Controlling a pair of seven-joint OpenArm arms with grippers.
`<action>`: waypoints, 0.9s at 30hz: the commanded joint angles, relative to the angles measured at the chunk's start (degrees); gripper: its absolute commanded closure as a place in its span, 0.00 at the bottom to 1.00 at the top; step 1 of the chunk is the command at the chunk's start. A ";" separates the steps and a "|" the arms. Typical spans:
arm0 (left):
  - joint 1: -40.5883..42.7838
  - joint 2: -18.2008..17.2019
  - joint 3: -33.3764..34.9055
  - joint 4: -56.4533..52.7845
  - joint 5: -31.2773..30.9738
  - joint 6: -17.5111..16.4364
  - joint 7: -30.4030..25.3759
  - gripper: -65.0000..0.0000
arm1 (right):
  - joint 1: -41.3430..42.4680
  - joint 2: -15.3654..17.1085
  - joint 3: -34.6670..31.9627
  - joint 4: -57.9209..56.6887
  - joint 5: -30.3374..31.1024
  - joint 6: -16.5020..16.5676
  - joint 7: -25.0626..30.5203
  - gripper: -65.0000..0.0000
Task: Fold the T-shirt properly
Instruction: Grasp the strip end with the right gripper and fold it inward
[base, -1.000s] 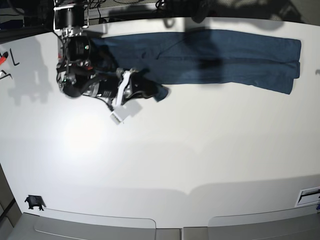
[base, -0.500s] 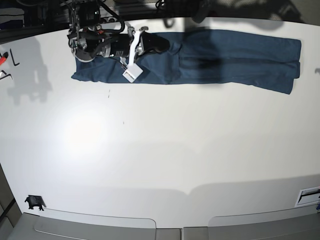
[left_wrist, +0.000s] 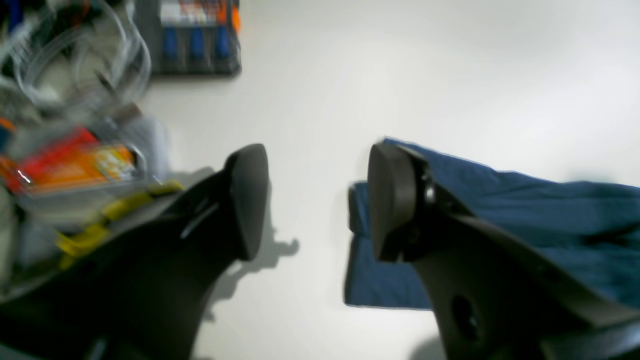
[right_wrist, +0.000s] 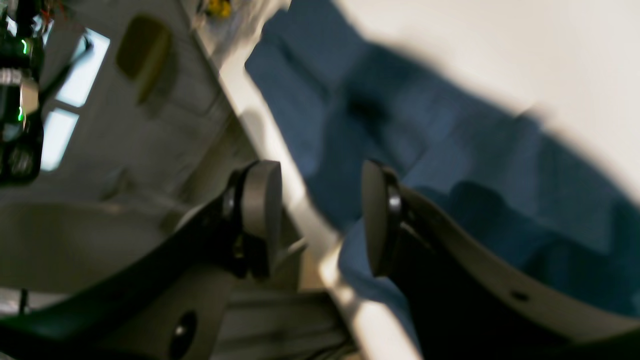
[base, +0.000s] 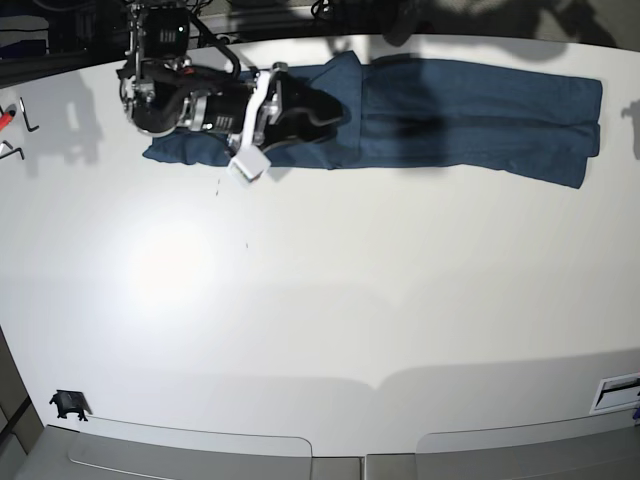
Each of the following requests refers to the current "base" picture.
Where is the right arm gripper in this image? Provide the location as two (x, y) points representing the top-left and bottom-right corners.
(179, 62), (343, 155)

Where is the blue T-shirt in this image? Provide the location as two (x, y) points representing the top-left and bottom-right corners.
(145, 52), (603, 189)

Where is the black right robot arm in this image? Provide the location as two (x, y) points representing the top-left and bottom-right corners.
(117, 1), (344, 154)

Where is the upper hex key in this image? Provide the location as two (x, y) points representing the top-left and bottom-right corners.
(19, 97), (40, 133)

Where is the hex key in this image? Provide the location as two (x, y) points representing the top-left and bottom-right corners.
(0, 141), (25, 161)
(19, 97), (40, 133)

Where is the lower hex key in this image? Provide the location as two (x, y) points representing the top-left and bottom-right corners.
(0, 141), (25, 161)

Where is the black table clip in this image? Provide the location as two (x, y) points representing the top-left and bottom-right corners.
(49, 390), (92, 422)

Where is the left grey chair back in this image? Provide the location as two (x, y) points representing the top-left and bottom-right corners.
(15, 426), (362, 479)

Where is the grey chair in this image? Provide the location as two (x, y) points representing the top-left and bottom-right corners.
(15, 426), (362, 479)
(363, 411), (639, 479)

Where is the right grey chair back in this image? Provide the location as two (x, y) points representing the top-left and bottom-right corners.
(363, 411), (639, 479)

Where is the red handled tool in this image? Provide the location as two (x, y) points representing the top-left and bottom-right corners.
(0, 105), (16, 131)

